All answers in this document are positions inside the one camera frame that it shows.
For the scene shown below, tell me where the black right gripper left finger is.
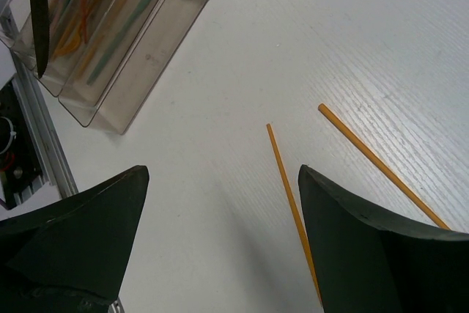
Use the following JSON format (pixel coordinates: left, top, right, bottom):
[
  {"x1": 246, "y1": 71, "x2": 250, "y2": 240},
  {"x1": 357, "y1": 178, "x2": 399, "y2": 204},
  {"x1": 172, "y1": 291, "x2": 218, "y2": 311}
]
[{"x1": 0, "y1": 164, "x2": 150, "y2": 313}]

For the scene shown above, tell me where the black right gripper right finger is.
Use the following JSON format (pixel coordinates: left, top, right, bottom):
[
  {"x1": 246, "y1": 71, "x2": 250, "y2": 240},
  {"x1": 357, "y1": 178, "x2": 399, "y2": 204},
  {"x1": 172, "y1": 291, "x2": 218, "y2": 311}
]
[{"x1": 298, "y1": 165, "x2": 468, "y2": 312}]

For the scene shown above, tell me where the orange chopstick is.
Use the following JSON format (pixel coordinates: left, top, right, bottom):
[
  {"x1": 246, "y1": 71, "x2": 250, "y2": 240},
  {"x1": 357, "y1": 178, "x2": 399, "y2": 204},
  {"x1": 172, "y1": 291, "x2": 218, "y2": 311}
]
[
  {"x1": 266, "y1": 123, "x2": 323, "y2": 306},
  {"x1": 318, "y1": 103, "x2": 450, "y2": 230}
]

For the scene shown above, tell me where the teal plastic knife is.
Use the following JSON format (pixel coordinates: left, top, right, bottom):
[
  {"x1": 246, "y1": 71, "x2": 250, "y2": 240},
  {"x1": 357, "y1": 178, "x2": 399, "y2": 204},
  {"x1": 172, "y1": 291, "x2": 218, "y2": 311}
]
[{"x1": 86, "y1": 0, "x2": 152, "y2": 86}]

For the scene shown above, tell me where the black plastic knife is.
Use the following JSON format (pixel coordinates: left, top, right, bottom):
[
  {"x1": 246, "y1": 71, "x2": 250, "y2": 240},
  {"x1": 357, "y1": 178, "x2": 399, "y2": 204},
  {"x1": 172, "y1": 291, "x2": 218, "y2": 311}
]
[{"x1": 29, "y1": 0, "x2": 50, "y2": 78}]

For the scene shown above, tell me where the orange plastic knife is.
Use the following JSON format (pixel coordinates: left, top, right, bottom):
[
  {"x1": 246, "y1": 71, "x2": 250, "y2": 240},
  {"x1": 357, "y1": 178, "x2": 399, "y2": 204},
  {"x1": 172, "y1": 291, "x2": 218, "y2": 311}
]
[{"x1": 77, "y1": 0, "x2": 127, "y2": 77}]

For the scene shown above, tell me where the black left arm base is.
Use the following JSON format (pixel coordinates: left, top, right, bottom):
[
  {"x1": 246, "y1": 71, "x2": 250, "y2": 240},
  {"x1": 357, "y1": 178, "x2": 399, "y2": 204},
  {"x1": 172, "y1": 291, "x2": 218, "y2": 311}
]
[{"x1": 1, "y1": 82, "x2": 43, "y2": 210}]

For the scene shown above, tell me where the aluminium rail frame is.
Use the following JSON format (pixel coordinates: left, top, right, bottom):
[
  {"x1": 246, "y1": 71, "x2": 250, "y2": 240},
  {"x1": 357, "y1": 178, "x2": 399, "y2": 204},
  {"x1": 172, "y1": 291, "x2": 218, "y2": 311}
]
[{"x1": 0, "y1": 8, "x2": 125, "y2": 313}]

